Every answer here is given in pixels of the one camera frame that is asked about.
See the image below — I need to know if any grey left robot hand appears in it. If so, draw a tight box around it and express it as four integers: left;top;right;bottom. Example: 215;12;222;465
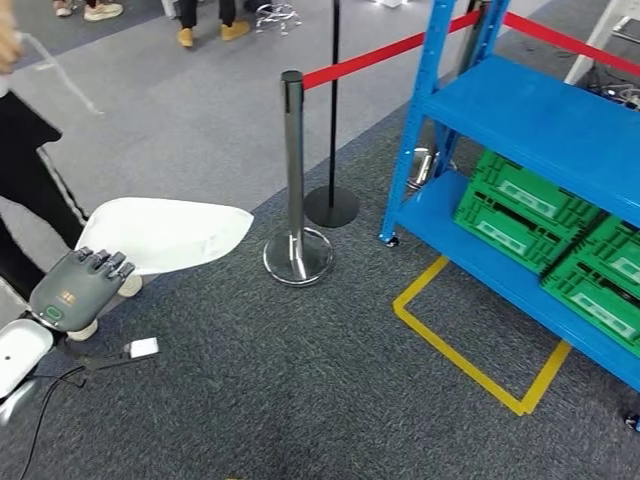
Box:
29;246;136;334

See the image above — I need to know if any white curved plastic part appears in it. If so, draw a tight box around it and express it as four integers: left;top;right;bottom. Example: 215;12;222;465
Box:
75;197;255;278

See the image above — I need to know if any blue metal shelf rack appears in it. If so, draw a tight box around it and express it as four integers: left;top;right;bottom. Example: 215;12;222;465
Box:
379;0;640;433

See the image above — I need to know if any person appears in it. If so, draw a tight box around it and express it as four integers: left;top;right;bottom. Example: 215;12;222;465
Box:
0;0;144;343
52;0;125;22
177;0;251;49

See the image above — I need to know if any chrome stool base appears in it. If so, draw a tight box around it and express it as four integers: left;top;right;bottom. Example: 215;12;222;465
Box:
254;1;303;34

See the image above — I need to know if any white desk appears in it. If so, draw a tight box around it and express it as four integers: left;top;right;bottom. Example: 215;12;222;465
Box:
565;0;640;86

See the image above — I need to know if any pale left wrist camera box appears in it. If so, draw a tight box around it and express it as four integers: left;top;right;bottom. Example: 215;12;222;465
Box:
125;337;160;360

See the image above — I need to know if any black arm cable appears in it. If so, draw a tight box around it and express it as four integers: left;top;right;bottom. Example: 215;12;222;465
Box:
19;367;88;480

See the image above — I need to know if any white strap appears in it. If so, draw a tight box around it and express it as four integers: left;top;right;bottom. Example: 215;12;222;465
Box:
17;31;105;117

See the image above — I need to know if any chrome stanchion post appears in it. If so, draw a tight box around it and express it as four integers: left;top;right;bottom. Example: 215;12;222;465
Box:
407;0;488;192
263;69;334;287

